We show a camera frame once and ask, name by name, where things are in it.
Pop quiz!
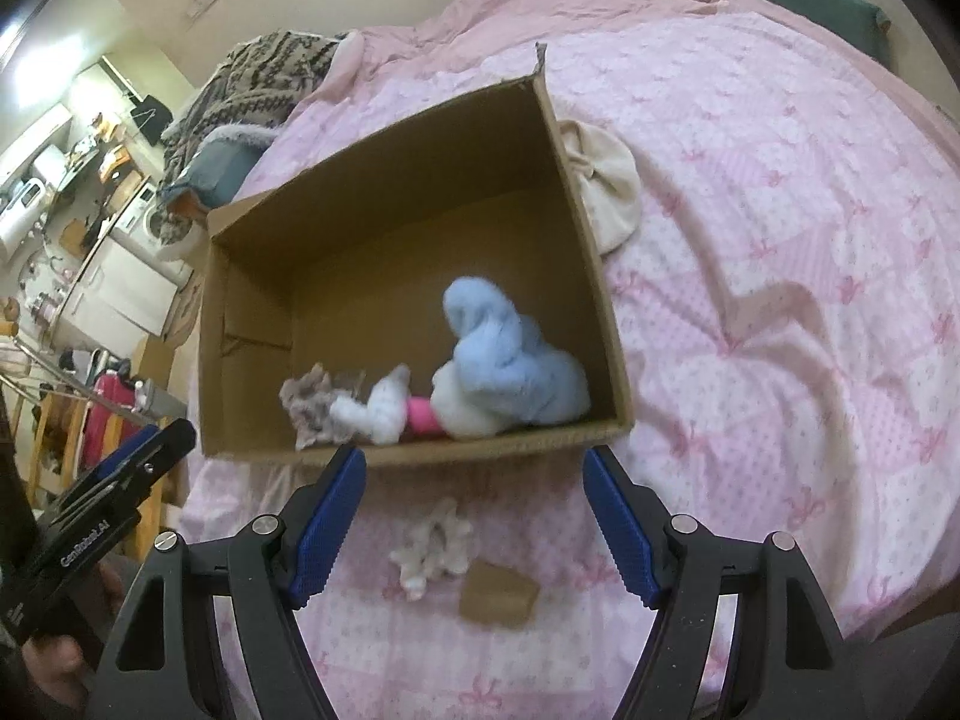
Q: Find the blue jacket with fur trim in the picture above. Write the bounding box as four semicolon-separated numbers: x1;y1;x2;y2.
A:
161;124;278;211

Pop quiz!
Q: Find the brown cardboard box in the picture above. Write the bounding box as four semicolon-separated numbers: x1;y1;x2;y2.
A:
196;41;635;470

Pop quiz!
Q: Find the black hanging garment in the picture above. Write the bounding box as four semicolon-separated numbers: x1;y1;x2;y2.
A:
131;94;175;145

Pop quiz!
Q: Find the white washing machine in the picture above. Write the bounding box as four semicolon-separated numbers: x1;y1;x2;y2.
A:
112;184;188;271

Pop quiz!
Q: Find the patterned knit blanket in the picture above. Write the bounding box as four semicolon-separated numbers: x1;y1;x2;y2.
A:
161;30;353;181

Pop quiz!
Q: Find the blue plush toy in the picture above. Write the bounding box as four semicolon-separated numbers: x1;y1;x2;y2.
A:
442;277;592;428

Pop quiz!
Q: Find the white kitchen cabinet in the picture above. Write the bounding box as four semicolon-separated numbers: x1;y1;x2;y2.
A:
56;236;185;350

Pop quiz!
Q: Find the brown cardboard piece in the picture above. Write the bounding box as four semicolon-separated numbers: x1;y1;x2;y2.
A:
459;561;541;629

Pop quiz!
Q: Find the beige knit hat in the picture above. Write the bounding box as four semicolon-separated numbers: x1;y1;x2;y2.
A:
559;118;642;254

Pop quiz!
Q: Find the beige knotted plush toy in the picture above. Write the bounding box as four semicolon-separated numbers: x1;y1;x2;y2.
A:
279;364;338;451

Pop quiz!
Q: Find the pink patterned bed quilt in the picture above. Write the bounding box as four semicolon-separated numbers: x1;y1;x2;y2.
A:
180;0;960;720

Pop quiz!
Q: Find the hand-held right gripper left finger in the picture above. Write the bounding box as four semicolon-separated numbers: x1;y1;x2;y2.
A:
86;444;367;720

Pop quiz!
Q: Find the wooden rack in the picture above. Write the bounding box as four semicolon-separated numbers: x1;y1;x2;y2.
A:
30;382;98;496

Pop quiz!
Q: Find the clear plastic packet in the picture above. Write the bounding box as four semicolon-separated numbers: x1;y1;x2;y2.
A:
330;367;370;402

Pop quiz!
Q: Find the pink toy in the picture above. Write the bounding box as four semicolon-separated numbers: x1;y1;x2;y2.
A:
405;396;451;440

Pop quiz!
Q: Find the person's left hand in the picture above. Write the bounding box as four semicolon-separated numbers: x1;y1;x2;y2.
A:
21;634;85;720

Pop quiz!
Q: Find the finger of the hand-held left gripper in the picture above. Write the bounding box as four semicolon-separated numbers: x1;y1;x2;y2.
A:
41;418;198;533
56;424;162;500

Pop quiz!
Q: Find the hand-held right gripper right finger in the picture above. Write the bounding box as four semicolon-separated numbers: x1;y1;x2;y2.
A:
583;447;875;720

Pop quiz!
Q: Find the white microwave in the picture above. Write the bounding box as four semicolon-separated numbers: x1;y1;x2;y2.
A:
0;176;46;248

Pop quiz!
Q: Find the pink suitcase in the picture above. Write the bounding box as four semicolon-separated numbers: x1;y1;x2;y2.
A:
79;371;147;470

